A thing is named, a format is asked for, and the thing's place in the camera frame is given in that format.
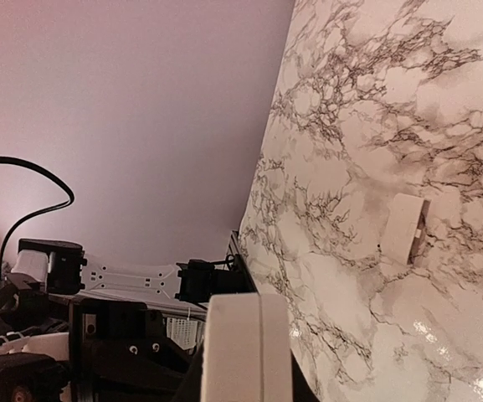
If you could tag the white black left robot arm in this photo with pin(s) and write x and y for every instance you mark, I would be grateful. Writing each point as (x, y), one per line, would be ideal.
(72, 329)

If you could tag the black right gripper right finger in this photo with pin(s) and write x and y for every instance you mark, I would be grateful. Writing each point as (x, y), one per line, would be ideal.
(301, 390)

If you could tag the white battery cover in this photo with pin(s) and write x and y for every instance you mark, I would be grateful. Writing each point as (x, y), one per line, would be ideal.
(405, 227)

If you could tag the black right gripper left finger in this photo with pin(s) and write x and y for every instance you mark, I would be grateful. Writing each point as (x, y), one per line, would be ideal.
(191, 385)

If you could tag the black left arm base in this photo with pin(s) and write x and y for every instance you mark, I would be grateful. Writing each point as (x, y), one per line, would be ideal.
(200, 279)

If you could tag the white remote control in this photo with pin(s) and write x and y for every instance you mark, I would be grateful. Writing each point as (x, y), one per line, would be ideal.
(246, 349)

